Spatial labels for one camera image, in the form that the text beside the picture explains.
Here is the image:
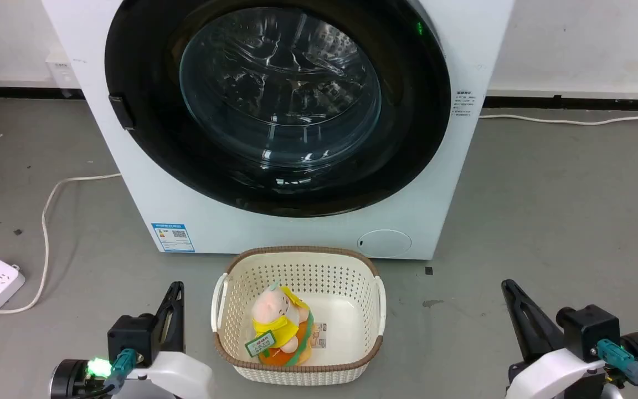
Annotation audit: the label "round white filter cover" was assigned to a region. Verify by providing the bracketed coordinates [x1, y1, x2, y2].
[357, 229, 413, 259]

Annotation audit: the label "white wall socket box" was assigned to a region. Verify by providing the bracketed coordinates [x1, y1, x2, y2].
[45, 51, 80, 99]

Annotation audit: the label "teal-plug camera cable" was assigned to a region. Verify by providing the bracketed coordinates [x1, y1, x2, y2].
[597, 339, 638, 399]
[73, 348, 139, 399]

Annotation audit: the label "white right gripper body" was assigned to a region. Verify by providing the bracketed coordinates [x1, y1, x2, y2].
[505, 347, 611, 399]

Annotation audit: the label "white front-load washing machine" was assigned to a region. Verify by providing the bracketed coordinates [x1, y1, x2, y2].
[41, 0, 514, 260]

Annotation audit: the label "green doll hang tag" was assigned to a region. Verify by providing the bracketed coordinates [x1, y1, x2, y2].
[245, 330, 276, 358]

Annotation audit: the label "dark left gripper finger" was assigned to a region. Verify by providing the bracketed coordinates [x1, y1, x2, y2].
[165, 282, 186, 354]
[154, 283, 178, 355]

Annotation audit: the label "black round glass washer door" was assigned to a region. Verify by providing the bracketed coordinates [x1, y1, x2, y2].
[104, 0, 452, 218]

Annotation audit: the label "small text sticker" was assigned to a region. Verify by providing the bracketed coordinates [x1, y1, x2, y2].
[454, 90, 475, 118]

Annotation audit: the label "white power strip cable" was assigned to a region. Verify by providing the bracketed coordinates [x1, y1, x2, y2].
[0, 173, 122, 315]

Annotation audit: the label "cream perforated laundry basket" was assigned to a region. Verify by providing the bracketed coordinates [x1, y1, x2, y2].
[210, 246, 387, 386]

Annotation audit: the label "teal-plug left camera cable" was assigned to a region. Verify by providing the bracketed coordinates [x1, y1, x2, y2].
[73, 348, 139, 399]

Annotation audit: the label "teal-plug right camera cable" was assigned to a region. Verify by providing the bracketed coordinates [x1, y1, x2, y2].
[597, 339, 638, 399]

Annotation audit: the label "white washer cable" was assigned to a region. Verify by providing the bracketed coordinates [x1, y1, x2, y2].
[478, 104, 638, 126]

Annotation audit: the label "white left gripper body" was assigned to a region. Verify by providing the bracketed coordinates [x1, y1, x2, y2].
[128, 349, 213, 399]

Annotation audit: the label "blue energy label sticker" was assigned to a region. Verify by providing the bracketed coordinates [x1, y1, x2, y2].
[151, 223, 195, 253]

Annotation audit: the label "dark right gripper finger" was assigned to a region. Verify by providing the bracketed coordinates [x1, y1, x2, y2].
[501, 279, 565, 364]

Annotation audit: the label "pink plush doll yellow clothes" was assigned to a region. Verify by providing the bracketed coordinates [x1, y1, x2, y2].
[251, 282, 315, 366]

